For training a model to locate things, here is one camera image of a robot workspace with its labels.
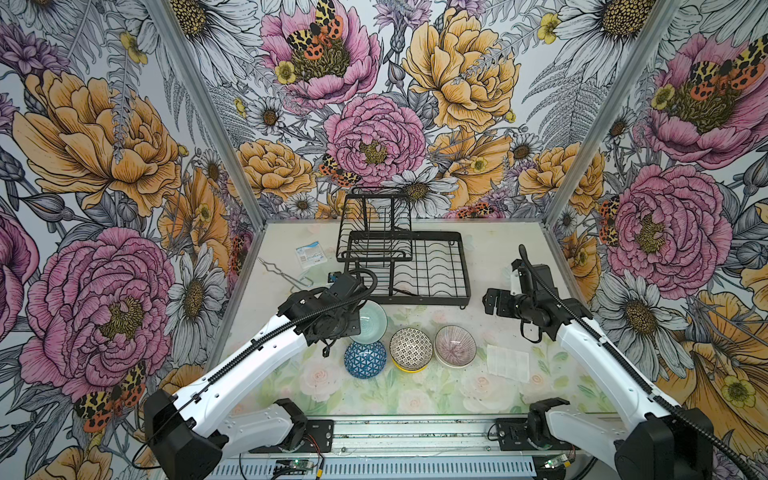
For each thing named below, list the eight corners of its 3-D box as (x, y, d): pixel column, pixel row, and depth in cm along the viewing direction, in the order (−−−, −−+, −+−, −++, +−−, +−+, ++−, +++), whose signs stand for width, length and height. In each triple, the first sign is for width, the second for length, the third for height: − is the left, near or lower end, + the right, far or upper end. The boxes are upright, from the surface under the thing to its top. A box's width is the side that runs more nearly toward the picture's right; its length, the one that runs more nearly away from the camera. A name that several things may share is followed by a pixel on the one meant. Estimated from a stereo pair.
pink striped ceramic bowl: (434, 373, 86) (437, 363, 81) (431, 335, 94) (434, 324, 88) (474, 373, 86) (480, 364, 81) (468, 335, 94) (473, 324, 88)
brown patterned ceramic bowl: (389, 376, 86) (389, 365, 79) (389, 339, 93) (389, 327, 86) (431, 376, 86) (434, 365, 79) (428, 339, 93) (430, 327, 86)
